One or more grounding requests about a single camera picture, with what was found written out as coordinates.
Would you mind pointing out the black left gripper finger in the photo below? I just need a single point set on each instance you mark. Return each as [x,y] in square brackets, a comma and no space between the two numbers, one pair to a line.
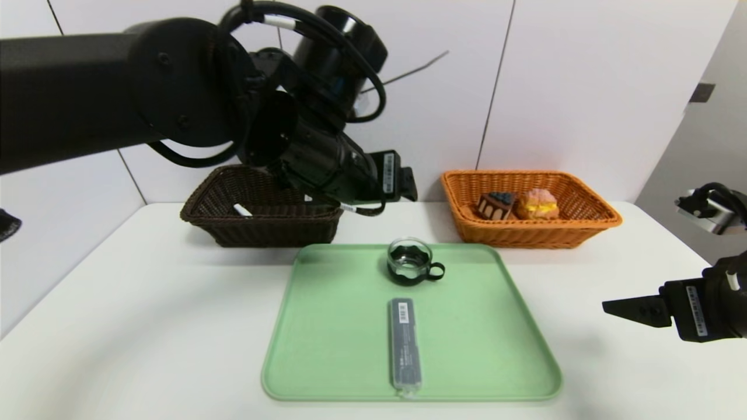
[409,185]

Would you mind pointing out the white marker pen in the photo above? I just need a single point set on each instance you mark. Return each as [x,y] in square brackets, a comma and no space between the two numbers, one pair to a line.
[242,210]

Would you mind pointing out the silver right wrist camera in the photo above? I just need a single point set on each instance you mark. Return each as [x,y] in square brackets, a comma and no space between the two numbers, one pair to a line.
[712,213]

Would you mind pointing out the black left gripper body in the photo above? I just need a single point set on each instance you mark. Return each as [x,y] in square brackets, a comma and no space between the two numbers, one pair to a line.
[390,174]

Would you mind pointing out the dark brown wicker basket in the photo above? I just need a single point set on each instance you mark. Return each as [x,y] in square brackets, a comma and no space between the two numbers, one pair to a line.
[274,230]

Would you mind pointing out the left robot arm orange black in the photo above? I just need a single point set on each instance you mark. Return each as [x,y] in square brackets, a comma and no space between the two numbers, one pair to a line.
[87,87]

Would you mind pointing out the chocolate blueberry cake slice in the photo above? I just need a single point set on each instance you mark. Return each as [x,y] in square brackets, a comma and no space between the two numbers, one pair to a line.
[496,207]

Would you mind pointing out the glass cup with black holder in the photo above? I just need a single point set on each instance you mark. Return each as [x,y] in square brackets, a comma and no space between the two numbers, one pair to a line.
[408,262]

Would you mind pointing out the light green plastic tray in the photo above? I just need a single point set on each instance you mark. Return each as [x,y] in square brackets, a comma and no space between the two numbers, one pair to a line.
[478,338]

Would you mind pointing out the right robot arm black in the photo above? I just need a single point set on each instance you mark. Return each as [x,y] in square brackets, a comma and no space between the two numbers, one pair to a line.
[736,297]

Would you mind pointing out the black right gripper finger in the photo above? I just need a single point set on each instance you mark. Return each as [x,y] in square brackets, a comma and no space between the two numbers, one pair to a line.
[639,309]

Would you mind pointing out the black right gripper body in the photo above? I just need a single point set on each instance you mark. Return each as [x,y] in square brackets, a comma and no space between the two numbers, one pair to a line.
[693,310]

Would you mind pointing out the cream puff pastry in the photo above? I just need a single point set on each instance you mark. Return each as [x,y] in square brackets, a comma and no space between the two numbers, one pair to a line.
[540,204]

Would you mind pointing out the orange wicker basket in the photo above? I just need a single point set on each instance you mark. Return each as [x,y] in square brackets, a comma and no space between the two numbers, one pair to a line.
[525,233]

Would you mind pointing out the dark wall fixture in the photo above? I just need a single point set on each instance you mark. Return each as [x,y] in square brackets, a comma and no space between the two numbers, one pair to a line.
[701,93]

